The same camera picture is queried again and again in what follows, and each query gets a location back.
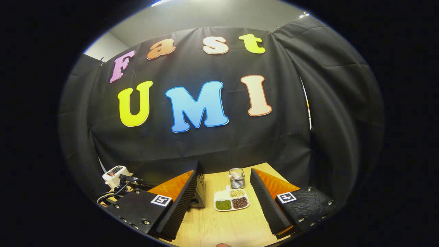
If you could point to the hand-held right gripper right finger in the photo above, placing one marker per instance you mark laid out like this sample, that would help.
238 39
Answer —
267 206

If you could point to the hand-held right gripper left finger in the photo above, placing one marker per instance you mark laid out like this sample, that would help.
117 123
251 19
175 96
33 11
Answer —
178 209

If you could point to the black electric oven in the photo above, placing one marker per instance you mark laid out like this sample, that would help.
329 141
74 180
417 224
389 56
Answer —
200 192

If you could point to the red beans pile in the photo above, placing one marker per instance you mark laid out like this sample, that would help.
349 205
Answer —
240 202

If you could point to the yellow soybeans pile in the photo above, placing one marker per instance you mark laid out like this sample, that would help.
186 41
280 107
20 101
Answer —
237 193

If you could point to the green mung beans pile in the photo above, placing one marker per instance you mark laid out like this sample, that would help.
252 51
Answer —
223 205

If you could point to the white divided tray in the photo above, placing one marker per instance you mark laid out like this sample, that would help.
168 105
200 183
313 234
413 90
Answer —
221 195

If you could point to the white rice pile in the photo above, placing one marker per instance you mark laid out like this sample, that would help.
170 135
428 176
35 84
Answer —
222 195

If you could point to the white countertop appliance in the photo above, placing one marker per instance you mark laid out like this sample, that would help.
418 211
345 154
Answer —
115 173

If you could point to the black backdrop cloth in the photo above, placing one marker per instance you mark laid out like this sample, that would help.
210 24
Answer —
223 147

